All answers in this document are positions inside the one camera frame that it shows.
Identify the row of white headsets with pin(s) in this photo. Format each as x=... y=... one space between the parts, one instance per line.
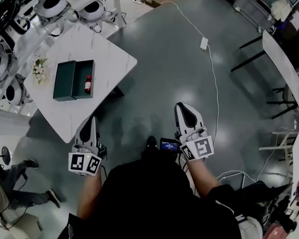
x=51 y=5

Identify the white artificial flower decoration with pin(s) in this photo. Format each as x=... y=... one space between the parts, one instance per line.
x=39 y=70

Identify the person's right forearm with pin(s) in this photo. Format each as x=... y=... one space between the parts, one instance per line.
x=201 y=178

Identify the black device with screen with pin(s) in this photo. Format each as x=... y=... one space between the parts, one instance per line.
x=169 y=144

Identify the small red bottle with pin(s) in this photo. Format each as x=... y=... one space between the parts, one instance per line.
x=88 y=84

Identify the person's left forearm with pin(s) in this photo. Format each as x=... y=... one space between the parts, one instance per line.
x=89 y=193

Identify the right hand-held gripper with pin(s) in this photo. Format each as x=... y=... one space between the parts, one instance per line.
x=198 y=146

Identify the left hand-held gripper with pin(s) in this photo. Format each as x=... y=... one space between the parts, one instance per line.
x=82 y=162

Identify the black round stand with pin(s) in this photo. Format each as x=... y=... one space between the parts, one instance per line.
x=5 y=154

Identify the dark green box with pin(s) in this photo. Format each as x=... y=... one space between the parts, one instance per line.
x=64 y=82

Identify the white table with black legs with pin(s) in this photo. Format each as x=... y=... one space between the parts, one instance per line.
x=281 y=63

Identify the person's black shoe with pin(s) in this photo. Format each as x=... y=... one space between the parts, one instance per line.
x=150 y=144

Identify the black frame chair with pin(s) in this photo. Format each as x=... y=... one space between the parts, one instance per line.
x=287 y=101

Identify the person's black clothing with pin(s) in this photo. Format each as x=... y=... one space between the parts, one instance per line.
x=149 y=200

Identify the black bag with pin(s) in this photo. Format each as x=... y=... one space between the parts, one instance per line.
x=249 y=198

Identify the white power adapter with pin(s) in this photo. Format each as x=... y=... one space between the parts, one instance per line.
x=203 y=43

